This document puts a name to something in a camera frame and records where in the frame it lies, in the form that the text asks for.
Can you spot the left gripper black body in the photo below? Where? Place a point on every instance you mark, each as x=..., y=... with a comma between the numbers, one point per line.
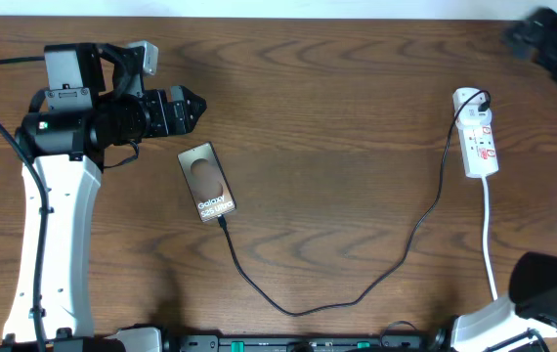
x=158, y=121

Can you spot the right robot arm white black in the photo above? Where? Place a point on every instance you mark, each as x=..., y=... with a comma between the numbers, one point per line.
x=524, y=317

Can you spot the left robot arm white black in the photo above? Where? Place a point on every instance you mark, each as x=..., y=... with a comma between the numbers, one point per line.
x=95, y=98

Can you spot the black plug in strip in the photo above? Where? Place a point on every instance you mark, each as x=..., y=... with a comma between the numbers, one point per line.
x=484, y=106

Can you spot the white power strip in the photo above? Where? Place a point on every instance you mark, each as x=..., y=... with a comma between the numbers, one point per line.
x=475, y=132

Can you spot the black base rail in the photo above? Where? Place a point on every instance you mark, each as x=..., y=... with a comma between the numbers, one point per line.
x=151, y=339

